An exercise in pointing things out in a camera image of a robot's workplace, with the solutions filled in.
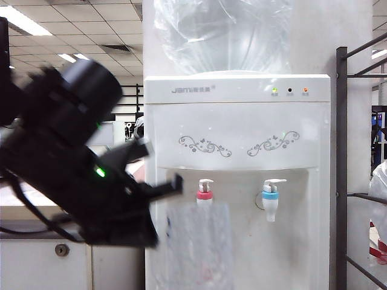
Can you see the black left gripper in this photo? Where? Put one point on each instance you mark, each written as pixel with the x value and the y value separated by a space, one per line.
pixel 127 205

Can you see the clear plastic mug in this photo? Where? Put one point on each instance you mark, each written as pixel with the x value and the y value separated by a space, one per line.
pixel 199 247

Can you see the red hot water tap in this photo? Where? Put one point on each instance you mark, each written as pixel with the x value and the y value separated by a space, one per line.
pixel 204 194

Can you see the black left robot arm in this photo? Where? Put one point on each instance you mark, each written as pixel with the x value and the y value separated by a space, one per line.
pixel 60 136

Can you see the blue cold water tap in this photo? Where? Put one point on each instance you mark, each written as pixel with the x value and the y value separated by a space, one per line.
pixel 269 196

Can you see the white water dispenser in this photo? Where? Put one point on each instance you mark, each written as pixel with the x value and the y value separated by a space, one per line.
pixel 242 121

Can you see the clear plastic-wrapped water jug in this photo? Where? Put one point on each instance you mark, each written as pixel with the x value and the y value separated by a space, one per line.
pixel 223 36

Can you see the white cabinet counter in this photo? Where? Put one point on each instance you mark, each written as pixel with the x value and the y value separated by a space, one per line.
pixel 121 266

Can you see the round metal drawer lock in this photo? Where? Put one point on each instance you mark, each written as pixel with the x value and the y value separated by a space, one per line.
pixel 62 250

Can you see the white box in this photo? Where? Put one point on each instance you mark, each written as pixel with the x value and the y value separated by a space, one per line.
pixel 107 133

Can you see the black white sign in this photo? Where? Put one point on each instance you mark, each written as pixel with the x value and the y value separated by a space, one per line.
pixel 128 130

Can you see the long ceiling strip light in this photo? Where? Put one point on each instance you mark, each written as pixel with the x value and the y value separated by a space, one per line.
pixel 81 56
pixel 380 54
pixel 66 57

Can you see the ceiling air vent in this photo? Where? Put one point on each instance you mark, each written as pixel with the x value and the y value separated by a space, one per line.
pixel 116 49

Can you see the black computer monitor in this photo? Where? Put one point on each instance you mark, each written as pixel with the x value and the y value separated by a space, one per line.
pixel 3 45

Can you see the wide ceiling light panel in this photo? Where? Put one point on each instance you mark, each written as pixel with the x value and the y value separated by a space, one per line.
pixel 21 19

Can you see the black metal rack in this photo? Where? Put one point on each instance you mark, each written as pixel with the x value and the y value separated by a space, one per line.
pixel 341 121

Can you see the red white striped bag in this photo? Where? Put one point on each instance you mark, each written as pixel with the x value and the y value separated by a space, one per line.
pixel 378 241

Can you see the white translucent plastic bag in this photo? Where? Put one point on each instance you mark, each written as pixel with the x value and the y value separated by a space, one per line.
pixel 379 187

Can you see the blue-lit screen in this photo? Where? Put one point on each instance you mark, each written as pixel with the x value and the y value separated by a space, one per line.
pixel 378 121

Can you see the black wall shelf frame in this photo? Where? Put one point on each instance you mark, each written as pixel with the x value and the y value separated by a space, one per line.
pixel 139 96

